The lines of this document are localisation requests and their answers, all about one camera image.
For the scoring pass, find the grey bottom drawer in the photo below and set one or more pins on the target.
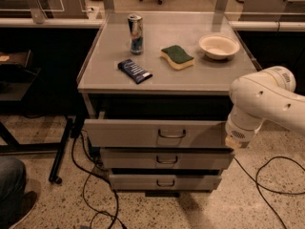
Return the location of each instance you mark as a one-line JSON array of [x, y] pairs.
[[164, 182]]

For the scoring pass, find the grey drawer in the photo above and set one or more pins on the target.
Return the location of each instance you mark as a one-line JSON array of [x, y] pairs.
[[197, 159], [155, 133], [164, 182]]

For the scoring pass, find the dark shoe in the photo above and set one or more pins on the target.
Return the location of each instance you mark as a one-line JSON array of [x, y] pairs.
[[27, 204]]

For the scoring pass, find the dark blue snack bar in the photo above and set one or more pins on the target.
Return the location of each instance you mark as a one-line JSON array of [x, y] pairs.
[[133, 71]]

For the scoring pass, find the white bowl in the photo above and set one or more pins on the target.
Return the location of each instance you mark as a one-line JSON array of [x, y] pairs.
[[218, 47]]

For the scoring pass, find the silver blue drink can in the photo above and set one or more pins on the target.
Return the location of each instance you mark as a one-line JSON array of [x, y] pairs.
[[135, 23]]

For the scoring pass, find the green yellow sponge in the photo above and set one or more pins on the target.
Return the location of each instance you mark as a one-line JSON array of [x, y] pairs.
[[177, 58]]

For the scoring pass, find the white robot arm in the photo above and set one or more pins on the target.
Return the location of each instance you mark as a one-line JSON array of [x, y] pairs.
[[265, 95]]

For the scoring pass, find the grey top drawer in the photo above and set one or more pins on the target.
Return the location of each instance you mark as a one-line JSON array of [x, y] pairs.
[[155, 133]]

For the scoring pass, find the white horizontal rail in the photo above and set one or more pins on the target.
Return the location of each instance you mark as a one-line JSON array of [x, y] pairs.
[[86, 23]]

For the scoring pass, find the black side table frame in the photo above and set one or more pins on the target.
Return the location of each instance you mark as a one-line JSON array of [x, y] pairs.
[[13, 92]]

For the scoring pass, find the person leg in jeans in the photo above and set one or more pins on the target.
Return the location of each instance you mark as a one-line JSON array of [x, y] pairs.
[[12, 187]]

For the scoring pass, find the grey middle drawer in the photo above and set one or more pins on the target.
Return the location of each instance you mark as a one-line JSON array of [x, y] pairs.
[[197, 159]]

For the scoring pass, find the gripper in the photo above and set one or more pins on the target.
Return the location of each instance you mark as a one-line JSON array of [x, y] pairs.
[[237, 132]]

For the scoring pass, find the grey drawer cabinet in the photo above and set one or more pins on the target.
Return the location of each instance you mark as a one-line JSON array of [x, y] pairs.
[[199, 92]]

